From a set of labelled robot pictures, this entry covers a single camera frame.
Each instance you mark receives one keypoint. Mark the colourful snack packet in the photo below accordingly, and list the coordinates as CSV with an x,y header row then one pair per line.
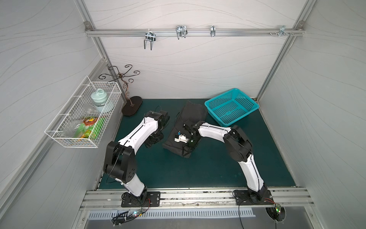
x,y
90,127

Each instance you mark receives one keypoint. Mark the white slotted cable duct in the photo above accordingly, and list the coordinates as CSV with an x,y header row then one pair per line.
x,y
223,213

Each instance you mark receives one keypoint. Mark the metal loop hook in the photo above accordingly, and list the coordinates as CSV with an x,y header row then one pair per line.
x,y
181,31

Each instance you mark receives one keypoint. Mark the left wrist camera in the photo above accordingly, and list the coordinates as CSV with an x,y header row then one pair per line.
x,y
163,119

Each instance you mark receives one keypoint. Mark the left circuit board with wires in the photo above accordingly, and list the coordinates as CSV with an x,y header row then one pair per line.
x,y
125,217

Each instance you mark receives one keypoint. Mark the clear plastic bag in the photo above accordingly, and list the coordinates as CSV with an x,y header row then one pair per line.
x,y
88,111

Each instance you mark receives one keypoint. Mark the green table mat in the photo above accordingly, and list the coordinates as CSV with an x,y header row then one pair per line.
x,y
209,164

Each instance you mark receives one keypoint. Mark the metal bracket hook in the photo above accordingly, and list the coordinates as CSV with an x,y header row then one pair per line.
x,y
282,32

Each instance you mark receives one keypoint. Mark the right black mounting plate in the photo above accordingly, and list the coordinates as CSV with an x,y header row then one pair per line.
x,y
244,197

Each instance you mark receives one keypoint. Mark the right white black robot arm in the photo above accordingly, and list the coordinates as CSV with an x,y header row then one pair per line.
x,y
238,146

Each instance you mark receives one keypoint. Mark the white wire wall basket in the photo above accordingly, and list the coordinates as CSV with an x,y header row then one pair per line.
x,y
73,109

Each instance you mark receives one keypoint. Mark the pale green lidded jar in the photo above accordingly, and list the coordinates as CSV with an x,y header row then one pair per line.
x,y
99,97

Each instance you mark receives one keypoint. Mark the right circuit board in hole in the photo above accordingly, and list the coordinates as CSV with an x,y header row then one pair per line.
x,y
277,214

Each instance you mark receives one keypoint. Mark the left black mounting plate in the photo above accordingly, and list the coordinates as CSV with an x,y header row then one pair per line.
x,y
147,199

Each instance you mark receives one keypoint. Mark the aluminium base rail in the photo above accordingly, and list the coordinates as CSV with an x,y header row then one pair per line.
x,y
189,198

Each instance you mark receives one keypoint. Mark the metal double hook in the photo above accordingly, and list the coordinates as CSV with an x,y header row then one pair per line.
x,y
150,38

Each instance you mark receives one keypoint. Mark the teal plastic basket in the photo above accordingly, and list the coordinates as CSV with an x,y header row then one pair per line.
x,y
230,107

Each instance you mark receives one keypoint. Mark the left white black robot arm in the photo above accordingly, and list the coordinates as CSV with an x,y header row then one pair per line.
x,y
120,157

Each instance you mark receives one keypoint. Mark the black mounting plate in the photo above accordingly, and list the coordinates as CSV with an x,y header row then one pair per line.
x,y
244,197
147,199

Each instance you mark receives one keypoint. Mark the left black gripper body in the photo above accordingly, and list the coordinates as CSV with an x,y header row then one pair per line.
x,y
154,138

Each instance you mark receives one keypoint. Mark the ornate metal hook stand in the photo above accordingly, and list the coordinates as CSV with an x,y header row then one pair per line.
x,y
132,103

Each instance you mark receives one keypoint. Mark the small metal clip hook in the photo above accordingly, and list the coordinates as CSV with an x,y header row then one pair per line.
x,y
212,31

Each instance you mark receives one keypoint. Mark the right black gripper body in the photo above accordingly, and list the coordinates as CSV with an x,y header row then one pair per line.
x,y
187,137

